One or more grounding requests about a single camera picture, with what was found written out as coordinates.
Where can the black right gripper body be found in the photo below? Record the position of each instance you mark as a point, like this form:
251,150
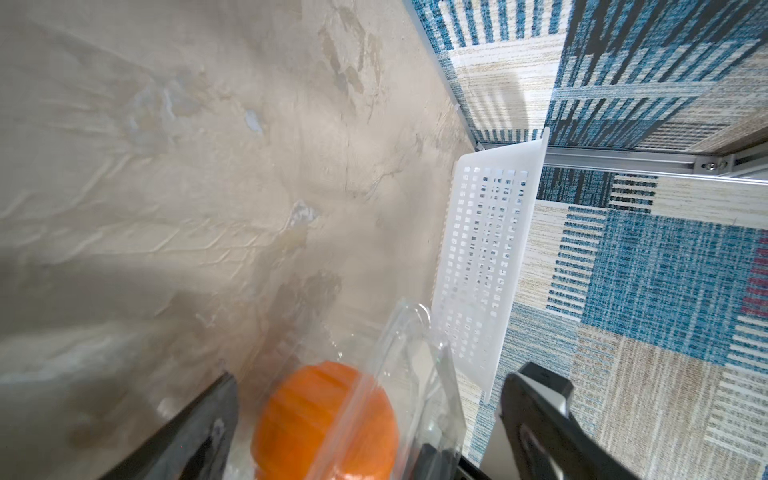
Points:
498,460

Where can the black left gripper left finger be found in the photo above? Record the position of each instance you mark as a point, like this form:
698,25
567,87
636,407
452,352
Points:
195,444

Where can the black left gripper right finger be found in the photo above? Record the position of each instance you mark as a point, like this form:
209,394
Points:
542,439

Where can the orange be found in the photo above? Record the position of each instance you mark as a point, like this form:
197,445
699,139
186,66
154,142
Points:
299,415

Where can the clear clamshell container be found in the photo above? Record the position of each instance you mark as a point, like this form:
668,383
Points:
351,399

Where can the white plastic perforated basket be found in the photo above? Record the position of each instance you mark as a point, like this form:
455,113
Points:
489,216

